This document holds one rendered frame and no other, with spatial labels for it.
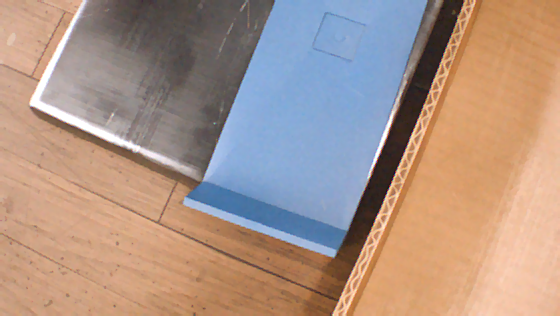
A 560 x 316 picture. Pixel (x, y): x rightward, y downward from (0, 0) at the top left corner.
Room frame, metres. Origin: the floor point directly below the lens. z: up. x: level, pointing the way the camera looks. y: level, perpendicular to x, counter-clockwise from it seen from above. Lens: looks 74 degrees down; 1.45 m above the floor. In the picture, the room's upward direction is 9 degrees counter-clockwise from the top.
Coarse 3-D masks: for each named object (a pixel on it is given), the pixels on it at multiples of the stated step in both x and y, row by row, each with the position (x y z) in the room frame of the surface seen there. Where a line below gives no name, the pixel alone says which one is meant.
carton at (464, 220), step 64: (512, 0) 0.22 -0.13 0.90; (448, 64) 0.17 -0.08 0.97; (512, 64) 0.19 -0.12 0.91; (448, 128) 0.16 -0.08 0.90; (512, 128) 0.15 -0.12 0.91; (448, 192) 0.13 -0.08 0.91; (512, 192) 0.12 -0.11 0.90; (384, 256) 0.10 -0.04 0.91; (448, 256) 0.09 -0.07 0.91; (512, 256) 0.09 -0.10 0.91
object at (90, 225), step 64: (0, 0) 0.27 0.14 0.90; (64, 0) 0.26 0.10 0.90; (0, 64) 0.23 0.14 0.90; (0, 128) 0.20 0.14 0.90; (0, 192) 0.16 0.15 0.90; (64, 192) 0.16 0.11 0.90; (128, 192) 0.15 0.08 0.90; (384, 192) 0.13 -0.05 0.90; (0, 256) 0.13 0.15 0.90; (64, 256) 0.12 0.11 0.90; (128, 256) 0.12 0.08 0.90; (192, 256) 0.12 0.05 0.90; (256, 256) 0.11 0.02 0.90; (320, 256) 0.11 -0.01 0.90
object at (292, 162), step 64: (320, 0) 0.23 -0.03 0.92; (384, 0) 0.22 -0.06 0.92; (256, 64) 0.20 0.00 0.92; (320, 64) 0.19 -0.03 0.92; (384, 64) 0.19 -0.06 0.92; (256, 128) 0.17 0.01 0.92; (320, 128) 0.16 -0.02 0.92; (384, 128) 0.16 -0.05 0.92; (192, 192) 0.14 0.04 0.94; (256, 192) 0.14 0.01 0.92; (320, 192) 0.13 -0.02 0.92
